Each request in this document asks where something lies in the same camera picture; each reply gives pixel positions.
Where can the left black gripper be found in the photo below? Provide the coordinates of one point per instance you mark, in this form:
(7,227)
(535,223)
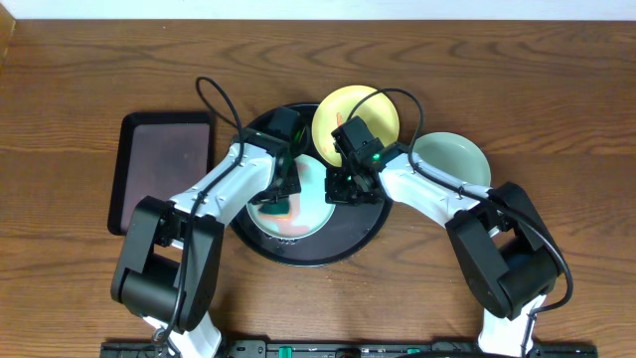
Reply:
(294,182)

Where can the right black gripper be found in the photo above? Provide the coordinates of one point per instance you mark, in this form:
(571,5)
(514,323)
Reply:
(334,194)

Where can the green yellow sponge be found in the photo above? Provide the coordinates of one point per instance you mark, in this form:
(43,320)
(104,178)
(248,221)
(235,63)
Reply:
(279,208)

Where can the light green plate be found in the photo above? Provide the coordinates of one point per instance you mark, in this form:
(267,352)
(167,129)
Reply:
(455,155)
(309,210)

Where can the yellow plate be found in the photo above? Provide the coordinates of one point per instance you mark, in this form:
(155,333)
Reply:
(378,113)

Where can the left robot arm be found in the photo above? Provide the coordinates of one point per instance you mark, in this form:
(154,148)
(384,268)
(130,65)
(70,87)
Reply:
(168,267)

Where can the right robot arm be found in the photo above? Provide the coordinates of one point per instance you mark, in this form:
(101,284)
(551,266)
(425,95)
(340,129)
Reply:
(507,255)

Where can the rectangular black tray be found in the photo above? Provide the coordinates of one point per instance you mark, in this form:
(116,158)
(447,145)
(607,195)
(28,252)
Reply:
(160,154)

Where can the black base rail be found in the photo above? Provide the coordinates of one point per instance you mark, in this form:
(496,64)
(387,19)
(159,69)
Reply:
(261,349)

